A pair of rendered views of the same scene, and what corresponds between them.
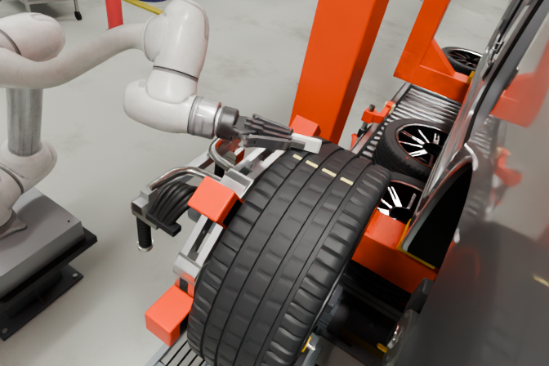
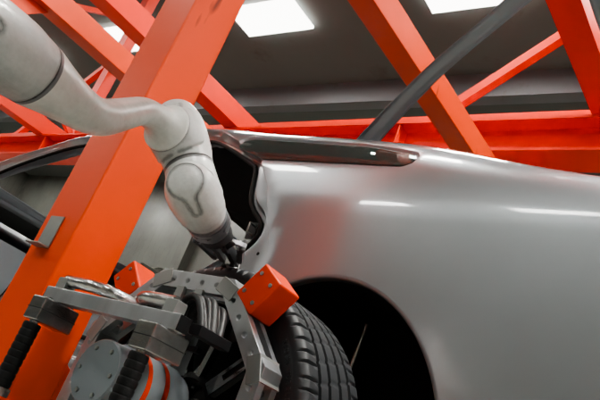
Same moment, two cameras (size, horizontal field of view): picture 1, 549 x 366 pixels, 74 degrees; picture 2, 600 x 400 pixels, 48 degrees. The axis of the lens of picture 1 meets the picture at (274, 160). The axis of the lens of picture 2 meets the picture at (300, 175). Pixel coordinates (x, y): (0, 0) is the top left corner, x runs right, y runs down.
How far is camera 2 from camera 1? 1.67 m
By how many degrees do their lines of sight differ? 91
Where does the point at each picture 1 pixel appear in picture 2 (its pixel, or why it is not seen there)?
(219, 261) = (304, 340)
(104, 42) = (151, 109)
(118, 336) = not seen: outside the picture
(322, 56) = (109, 207)
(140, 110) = (215, 191)
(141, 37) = (187, 120)
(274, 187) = not seen: hidden behind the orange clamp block
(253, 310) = (336, 373)
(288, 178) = not seen: hidden behind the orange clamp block
